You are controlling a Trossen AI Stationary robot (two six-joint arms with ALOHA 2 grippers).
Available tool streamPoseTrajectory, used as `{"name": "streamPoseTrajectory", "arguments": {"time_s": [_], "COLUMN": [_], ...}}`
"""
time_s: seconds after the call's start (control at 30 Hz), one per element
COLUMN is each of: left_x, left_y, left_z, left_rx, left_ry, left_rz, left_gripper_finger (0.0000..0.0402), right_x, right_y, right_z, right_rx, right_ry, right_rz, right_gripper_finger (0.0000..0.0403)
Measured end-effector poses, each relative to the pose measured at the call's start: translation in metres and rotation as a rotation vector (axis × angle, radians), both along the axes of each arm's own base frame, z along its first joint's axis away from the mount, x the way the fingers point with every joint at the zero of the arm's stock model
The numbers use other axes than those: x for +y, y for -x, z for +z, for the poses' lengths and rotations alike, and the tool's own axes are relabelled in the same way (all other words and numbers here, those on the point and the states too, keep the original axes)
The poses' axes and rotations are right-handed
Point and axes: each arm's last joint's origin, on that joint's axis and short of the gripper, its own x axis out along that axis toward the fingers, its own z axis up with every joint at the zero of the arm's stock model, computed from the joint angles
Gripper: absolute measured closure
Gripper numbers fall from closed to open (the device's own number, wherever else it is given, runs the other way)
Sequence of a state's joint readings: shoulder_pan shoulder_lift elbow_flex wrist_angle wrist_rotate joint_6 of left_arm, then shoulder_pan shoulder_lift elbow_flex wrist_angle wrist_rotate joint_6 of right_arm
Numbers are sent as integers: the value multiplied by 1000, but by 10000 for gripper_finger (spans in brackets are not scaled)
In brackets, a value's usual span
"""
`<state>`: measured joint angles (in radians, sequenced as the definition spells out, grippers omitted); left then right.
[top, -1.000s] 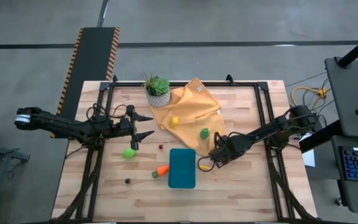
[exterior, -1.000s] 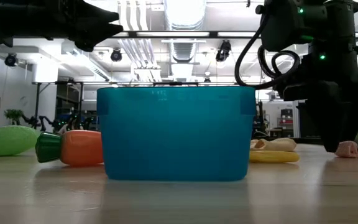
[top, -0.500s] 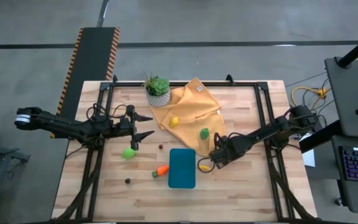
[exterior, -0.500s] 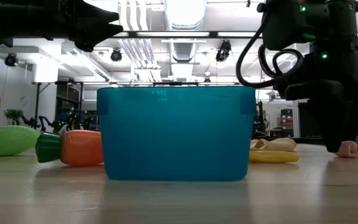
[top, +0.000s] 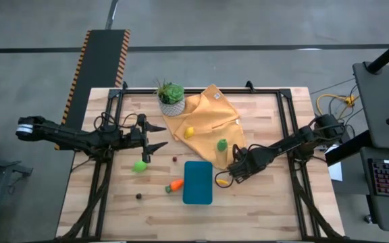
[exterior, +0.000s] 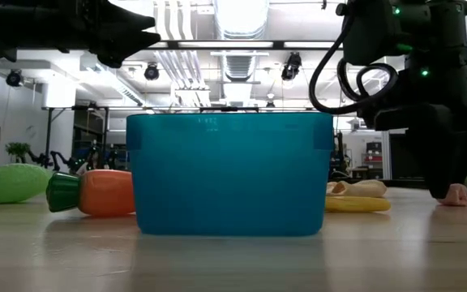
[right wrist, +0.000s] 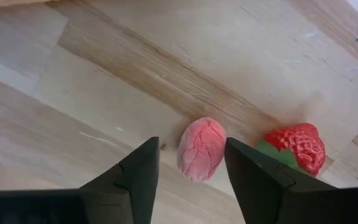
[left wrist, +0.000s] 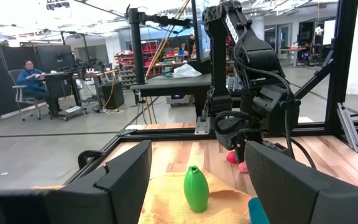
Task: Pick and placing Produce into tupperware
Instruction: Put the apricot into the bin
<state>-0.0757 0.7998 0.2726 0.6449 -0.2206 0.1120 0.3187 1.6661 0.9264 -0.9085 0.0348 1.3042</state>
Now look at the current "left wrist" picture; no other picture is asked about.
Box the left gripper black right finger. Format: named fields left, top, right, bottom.
left=244, top=140, right=358, bottom=224

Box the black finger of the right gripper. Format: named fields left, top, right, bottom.
left=235, top=140, right=246, bottom=164

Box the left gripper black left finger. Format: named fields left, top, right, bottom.
left=47, top=139, right=153, bottom=224

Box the pink toy fruit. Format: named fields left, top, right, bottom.
left=226, top=151, right=249, bottom=174

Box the green toy corn husk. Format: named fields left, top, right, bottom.
left=183, top=166, right=210, bottom=213

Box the blue plastic tupperware tub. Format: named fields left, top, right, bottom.
left=248, top=197, right=270, bottom=224

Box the black table clamp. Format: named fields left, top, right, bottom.
left=78, top=150, right=106, bottom=169

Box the yellow waffle cloth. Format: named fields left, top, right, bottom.
left=138, top=169, right=253, bottom=224

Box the black side table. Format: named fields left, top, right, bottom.
left=131, top=73, right=213, bottom=119

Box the white plastic bag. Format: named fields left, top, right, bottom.
left=172, top=63, right=203, bottom=78

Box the black computer monitor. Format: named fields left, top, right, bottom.
left=191, top=0, right=213, bottom=74

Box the black box under workbench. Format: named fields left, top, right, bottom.
left=101, top=81, right=126, bottom=109

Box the silver diagonal strut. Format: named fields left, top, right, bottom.
left=336, top=102, right=358, bottom=153

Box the person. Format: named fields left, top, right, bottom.
left=16, top=60, right=62, bottom=118
left=183, top=33, right=198, bottom=59

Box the wooden workbench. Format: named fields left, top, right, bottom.
left=73, top=68, right=119, bottom=110

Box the red storage bin shelf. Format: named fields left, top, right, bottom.
left=114, top=40, right=160, bottom=90

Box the black rolling desk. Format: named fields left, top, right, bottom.
left=44, top=71, right=89, bottom=121

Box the grey office chair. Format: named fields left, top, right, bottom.
left=8, top=68, right=48, bottom=121

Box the silver corner bracket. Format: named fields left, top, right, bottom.
left=194, top=116, right=211, bottom=135

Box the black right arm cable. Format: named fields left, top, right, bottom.
left=290, top=138, right=318, bottom=170
left=232, top=26, right=295, bottom=158

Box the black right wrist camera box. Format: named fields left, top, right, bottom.
left=252, top=83, right=301, bottom=136

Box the black aluminium table frame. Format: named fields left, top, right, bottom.
left=63, top=0, right=358, bottom=187

